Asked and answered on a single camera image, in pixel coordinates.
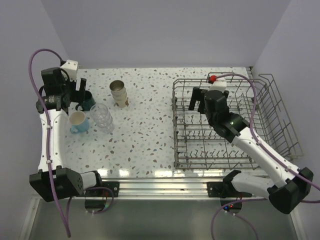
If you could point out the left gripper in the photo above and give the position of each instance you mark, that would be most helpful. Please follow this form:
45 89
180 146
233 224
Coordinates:
77 95

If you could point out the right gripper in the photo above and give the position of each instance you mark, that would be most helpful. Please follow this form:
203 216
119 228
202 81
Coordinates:
197 95

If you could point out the dark teal mug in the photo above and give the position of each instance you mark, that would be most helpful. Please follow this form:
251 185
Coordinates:
87 103

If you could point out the clear glass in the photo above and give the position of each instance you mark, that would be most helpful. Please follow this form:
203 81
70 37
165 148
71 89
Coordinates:
101 115
106 127

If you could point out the light blue mug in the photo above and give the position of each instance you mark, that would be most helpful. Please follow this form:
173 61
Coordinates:
79 122

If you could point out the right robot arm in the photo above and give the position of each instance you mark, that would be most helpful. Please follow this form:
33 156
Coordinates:
286 186

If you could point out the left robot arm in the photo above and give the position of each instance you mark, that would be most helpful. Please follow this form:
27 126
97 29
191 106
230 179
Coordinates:
53 109

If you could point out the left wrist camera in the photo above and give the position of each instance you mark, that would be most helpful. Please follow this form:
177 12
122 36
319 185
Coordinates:
71 67

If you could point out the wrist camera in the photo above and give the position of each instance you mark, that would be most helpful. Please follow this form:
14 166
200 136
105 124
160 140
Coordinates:
71 67
217 83

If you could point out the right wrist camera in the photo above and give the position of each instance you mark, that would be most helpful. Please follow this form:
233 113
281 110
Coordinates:
217 83

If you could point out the grey wire dish rack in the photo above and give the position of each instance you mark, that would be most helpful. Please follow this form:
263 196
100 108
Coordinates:
198 147

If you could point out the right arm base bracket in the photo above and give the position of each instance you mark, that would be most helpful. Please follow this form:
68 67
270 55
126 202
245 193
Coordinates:
215 189

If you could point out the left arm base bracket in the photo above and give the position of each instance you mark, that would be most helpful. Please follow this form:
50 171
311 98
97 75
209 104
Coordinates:
114 186

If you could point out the aluminium mounting rail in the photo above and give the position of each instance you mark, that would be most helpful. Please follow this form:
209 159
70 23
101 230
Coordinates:
162 186

